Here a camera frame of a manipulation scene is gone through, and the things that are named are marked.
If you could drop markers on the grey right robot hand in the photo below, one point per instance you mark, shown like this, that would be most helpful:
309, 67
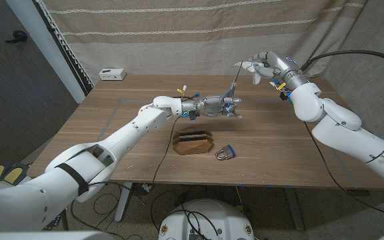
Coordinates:
280, 66

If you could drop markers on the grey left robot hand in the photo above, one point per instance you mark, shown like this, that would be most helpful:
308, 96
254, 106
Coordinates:
213, 105

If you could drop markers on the white tissue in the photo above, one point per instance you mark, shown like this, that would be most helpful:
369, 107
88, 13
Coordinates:
253, 70

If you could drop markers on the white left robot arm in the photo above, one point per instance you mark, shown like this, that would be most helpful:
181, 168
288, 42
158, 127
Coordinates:
78, 163

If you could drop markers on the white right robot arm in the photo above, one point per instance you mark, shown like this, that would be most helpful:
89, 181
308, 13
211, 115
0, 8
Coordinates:
345, 133

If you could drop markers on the brown wooden scissors holder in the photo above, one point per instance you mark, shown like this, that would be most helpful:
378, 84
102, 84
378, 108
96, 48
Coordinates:
190, 145

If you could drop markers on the silver padlock with blue base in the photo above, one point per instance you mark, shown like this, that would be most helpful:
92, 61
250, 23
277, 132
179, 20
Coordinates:
227, 152

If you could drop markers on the beige striped backdrop curtain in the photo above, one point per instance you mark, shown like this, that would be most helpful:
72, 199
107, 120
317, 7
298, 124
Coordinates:
178, 43

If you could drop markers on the white power strip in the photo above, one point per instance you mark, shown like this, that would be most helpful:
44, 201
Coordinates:
112, 74

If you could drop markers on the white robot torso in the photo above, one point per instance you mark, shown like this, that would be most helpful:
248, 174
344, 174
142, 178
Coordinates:
208, 216

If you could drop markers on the white table leg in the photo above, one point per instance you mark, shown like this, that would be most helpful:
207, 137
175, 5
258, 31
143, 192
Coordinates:
294, 208
123, 203

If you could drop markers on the dark grey door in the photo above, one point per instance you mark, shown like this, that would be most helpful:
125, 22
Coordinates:
12, 83

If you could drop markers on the white robot chest cover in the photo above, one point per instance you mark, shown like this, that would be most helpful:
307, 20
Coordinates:
45, 236

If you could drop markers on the black backdrop frame pole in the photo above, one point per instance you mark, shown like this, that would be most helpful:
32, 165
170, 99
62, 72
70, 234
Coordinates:
64, 50

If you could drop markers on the black perforated floor bracket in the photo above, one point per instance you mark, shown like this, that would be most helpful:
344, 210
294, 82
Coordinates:
53, 222

